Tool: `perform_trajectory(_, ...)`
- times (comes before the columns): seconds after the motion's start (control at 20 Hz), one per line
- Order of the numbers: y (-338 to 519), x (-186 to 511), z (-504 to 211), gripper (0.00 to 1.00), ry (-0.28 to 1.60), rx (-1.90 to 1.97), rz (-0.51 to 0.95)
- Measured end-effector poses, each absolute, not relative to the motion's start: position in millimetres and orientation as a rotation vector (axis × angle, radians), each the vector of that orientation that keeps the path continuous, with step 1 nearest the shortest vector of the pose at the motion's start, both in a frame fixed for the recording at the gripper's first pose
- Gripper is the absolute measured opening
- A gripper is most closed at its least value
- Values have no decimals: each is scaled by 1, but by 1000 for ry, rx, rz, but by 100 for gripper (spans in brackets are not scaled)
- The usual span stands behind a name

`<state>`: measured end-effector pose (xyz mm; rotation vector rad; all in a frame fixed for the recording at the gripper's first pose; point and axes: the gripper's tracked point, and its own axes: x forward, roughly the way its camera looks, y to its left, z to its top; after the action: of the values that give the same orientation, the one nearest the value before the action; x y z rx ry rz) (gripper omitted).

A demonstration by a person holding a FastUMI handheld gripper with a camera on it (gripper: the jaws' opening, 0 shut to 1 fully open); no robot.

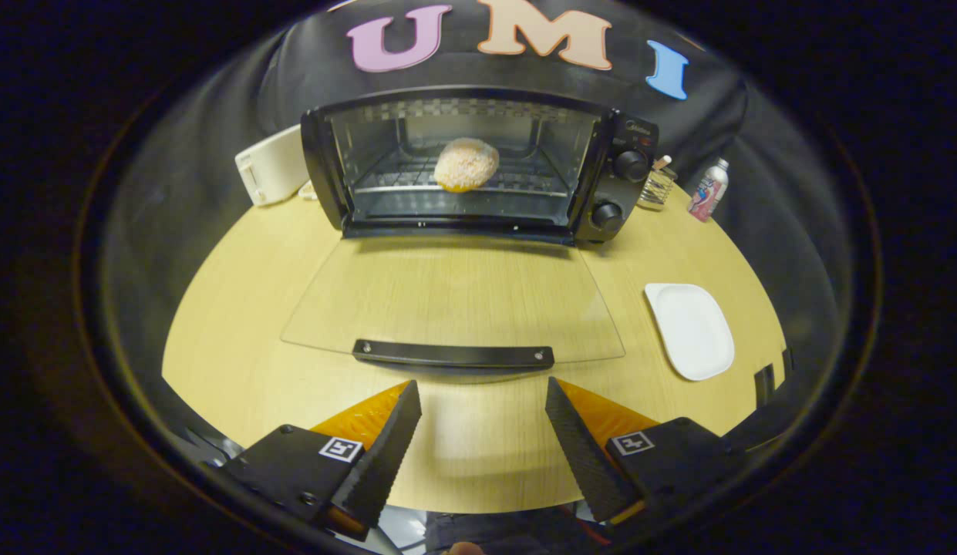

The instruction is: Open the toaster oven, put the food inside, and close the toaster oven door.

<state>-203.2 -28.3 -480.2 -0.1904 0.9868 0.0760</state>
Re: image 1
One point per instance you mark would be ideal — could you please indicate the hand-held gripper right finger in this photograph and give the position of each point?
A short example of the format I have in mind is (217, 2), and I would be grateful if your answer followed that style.
(582, 455)

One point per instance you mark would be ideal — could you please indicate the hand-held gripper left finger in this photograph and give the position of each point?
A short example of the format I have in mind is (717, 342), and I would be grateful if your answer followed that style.
(385, 455)

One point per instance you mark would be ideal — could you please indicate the black toaster oven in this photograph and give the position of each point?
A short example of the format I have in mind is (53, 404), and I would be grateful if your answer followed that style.
(455, 301)

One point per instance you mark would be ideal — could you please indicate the round bread bun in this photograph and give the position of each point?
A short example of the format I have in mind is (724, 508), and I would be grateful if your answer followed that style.
(466, 164)

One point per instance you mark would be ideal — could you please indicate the white toaster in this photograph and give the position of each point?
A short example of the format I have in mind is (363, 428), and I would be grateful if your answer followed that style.
(274, 166)

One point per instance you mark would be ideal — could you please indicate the white plate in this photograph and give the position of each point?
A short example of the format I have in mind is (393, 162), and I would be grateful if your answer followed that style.
(690, 331)

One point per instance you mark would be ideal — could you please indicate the small labelled bottle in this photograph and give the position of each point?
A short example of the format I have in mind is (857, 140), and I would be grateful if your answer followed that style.
(709, 193)

